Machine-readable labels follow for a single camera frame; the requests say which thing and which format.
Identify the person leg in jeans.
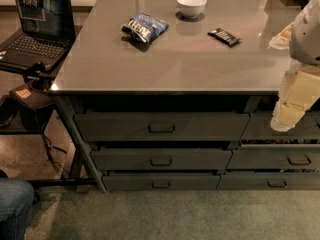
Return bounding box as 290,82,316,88
0,170,34,240

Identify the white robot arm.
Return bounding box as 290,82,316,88
269,0,320,132

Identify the black candy bar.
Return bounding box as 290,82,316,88
208,28,241,48

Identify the black box with note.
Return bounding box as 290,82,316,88
9,82,54,111

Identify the grey drawer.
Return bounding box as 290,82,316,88
217,173,320,190
102,173,220,191
91,148,232,170
227,144,320,170
241,112,320,140
74,112,249,141

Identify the black laptop stand cart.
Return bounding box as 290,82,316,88
0,25,98,188

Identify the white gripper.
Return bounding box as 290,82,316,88
270,62,320,132

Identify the white ceramic bowl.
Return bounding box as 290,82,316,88
177,0,207,18

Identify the grey cabinet frame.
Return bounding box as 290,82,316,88
56,94,260,191

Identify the blue chip bag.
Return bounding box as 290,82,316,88
122,12,169,43

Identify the black open laptop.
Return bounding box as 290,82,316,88
0,0,76,71

